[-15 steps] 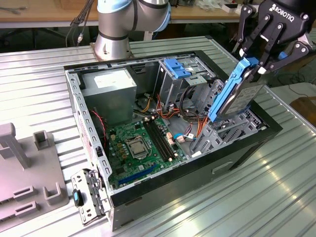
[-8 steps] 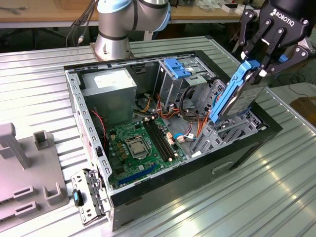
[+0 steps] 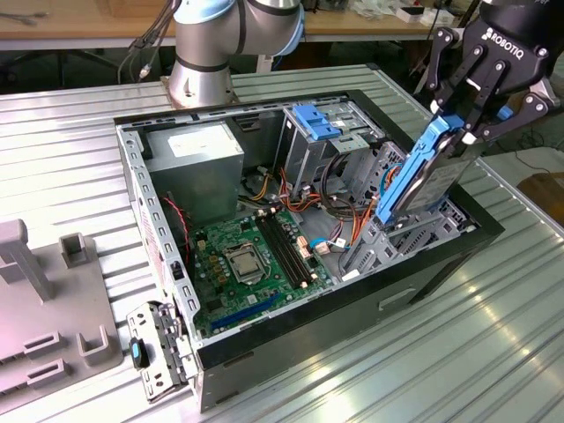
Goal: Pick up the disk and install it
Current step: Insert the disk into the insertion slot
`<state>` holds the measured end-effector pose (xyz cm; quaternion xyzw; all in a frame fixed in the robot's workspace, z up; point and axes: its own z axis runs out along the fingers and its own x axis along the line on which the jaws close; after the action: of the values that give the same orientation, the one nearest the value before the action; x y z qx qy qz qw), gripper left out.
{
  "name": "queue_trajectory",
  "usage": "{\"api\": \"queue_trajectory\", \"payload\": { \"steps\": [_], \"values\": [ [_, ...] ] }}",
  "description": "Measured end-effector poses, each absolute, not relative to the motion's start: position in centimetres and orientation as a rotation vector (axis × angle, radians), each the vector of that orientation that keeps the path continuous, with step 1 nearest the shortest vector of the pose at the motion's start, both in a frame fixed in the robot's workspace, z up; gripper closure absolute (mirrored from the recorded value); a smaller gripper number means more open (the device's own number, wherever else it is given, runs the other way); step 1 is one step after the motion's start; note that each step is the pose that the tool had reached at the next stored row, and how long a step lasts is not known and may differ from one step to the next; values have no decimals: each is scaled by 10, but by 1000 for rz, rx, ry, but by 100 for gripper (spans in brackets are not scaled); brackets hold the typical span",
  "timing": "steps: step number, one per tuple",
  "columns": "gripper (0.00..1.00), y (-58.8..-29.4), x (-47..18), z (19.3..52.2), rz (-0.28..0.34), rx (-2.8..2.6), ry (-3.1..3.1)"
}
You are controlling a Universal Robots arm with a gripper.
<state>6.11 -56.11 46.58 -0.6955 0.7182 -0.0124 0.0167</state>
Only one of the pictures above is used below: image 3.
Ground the blue plastic drive latch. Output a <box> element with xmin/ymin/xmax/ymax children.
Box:
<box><xmin>293</xmin><ymin>104</ymin><xmax>345</xmax><ymax>141</ymax></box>

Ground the black RAM slot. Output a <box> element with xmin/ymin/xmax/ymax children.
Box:
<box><xmin>256</xmin><ymin>214</ymin><xmax>306</xmax><ymax>290</ymax></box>
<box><xmin>268</xmin><ymin>210</ymin><xmax>316</xmax><ymax>283</ymax></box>

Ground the black open PC case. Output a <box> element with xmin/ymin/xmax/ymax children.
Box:
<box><xmin>113</xmin><ymin>89</ymin><xmax>506</xmax><ymax>414</ymax></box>

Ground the orange wire bundle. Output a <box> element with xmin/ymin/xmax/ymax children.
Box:
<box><xmin>278</xmin><ymin>169</ymin><xmax>325</xmax><ymax>219</ymax></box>

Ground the red black fan wire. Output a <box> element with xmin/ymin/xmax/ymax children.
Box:
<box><xmin>161</xmin><ymin>196</ymin><xmax>194</xmax><ymax>266</ymax></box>

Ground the grey parts rack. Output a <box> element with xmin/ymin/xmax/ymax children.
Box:
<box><xmin>0</xmin><ymin>219</ymin><xmax>126</xmax><ymax>397</ymax></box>

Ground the hard disk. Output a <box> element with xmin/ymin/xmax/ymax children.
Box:
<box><xmin>374</xmin><ymin>113</ymin><xmax>479</xmax><ymax>226</ymax></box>

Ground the black case fan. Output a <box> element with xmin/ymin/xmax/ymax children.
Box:
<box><xmin>166</xmin><ymin>189</ymin><xmax>195</xmax><ymax>268</ymax></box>

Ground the thin wires white plug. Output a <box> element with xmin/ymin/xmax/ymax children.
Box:
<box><xmin>308</xmin><ymin>222</ymin><xmax>353</xmax><ymax>257</ymax></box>

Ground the orange red power wire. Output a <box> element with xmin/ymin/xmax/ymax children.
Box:
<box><xmin>347</xmin><ymin>163</ymin><xmax>403</xmax><ymax>248</ymax></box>

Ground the grey power supply unit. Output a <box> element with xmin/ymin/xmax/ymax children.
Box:
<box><xmin>143</xmin><ymin>121</ymin><xmax>246</xmax><ymax>230</ymax></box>

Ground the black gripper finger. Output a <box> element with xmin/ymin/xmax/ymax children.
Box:
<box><xmin>424</xmin><ymin>26</ymin><xmax>486</xmax><ymax>116</ymax></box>
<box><xmin>461</xmin><ymin>59</ymin><xmax>563</xmax><ymax>145</ymax></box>

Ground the silver disk bay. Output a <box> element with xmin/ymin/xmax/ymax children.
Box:
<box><xmin>341</xmin><ymin>206</ymin><xmax>468</xmax><ymax>281</ymax></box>

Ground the blue expansion slot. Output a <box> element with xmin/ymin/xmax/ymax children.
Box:
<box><xmin>210</xmin><ymin>293</ymin><xmax>283</xmax><ymax>331</ymax></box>

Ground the long wooden desk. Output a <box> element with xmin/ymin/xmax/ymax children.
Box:
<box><xmin>0</xmin><ymin>0</ymin><xmax>564</xmax><ymax>96</ymax></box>

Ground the metal bracket latch blue tab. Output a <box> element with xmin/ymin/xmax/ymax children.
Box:
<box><xmin>126</xmin><ymin>300</ymin><xmax>199</xmax><ymax>403</ymax></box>

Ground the green motherboard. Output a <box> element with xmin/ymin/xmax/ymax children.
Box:
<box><xmin>189</xmin><ymin>206</ymin><xmax>336</xmax><ymax>340</ymax></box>

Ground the yellow black wire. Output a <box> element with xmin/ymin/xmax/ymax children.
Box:
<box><xmin>242</xmin><ymin>165</ymin><xmax>277</xmax><ymax>204</ymax></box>

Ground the brown cardboard box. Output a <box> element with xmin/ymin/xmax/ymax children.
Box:
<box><xmin>517</xmin><ymin>171</ymin><xmax>564</xmax><ymax>221</ymax></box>

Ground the black camera cable bundle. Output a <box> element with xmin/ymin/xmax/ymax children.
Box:
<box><xmin>115</xmin><ymin>0</ymin><xmax>182</xmax><ymax>85</ymax></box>

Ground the silver drive cage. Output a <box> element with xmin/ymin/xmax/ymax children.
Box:
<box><xmin>281</xmin><ymin>101</ymin><xmax>384</xmax><ymax>191</ymax></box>

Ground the black office chair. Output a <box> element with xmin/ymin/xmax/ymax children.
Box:
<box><xmin>0</xmin><ymin>47</ymin><xmax>124</xmax><ymax>87</ymax></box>

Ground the CPU socket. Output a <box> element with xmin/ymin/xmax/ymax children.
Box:
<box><xmin>222</xmin><ymin>241</ymin><xmax>266</xmax><ymax>287</ymax></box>

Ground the blue data wire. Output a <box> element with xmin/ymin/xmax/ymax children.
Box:
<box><xmin>379</xmin><ymin>163</ymin><xmax>403</xmax><ymax>212</ymax></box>

